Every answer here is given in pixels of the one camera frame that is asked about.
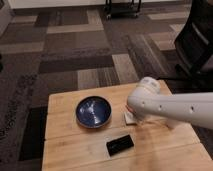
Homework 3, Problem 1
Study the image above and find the black rectangular sponge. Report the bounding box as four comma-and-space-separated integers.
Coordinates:
106, 135, 134, 156

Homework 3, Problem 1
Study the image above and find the dark blue bowl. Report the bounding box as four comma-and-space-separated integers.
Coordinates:
75, 96, 112, 128

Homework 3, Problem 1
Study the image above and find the white sponge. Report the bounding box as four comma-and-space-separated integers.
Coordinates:
124, 112, 137, 125

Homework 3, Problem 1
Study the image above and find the black office chair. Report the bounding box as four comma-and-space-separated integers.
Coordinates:
163, 0, 213, 93

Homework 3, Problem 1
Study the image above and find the orange pepper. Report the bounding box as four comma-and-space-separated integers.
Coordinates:
126, 105, 134, 114

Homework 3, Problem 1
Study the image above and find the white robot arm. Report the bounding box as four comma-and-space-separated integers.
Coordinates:
127, 77, 213, 129

